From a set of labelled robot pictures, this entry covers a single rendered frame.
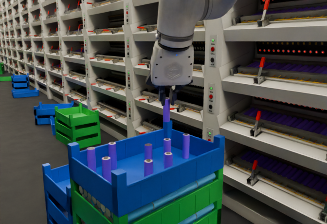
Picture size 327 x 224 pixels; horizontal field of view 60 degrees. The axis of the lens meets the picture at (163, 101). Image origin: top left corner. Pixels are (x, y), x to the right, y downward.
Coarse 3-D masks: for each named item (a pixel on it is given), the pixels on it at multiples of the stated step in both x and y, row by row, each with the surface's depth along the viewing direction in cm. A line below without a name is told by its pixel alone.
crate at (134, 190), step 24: (72, 144) 61; (120, 144) 71; (144, 144) 76; (192, 144) 75; (216, 144) 67; (72, 168) 62; (96, 168) 67; (120, 168) 50; (168, 168) 55; (192, 168) 60; (216, 168) 66; (96, 192) 54; (120, 192) 48; (144, 192) 52; (168, 192) 57; (120, 216) 49
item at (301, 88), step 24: (264, 48) 112; (288, 48) 104; (312, 48) 97; (240, 72) 109; (264, 72) 102; (288, 72) 94; (312, 72) 91; (264, 96) 97; (288, 96) 89; (312, 96) 82
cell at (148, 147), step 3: (147, 144) 65; (150, 144) 65; (147, 147) 64; (150, 147) 64; (147, 150) 64; (150, 150) 64; (147, 153) 64; (150, 153) 64; (147, 156) 64; (150, 156) 64
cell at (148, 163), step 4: (144, 160) 56; (148, 160) 56; (152, 160) 56; (144, 164) 56; (148, 164) 55; (152, 164) 56; (144, 168) 56; (148, 168) 56; (152, 168) 56; (144, 172) 56; (148, 172) 56; (152, 172) 56; (144, 176) 57
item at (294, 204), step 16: (240, 144) 124; (224, 160) 120; (240, 160) 117; (256, 160) 106; (272, 160) 113; (224, 176) 116; (240, 176) 112; (256, 176) 106; (272, 176) 104; (288, 176) 103; (304, 176) 101; (320, 176) 99; (256, 192) 103; (272, 192) 100; (288, 192) 97; (304, 192) 95; (320, 192) 92; (288, 208) 93; (304, 208) 91; (320, 208) 89
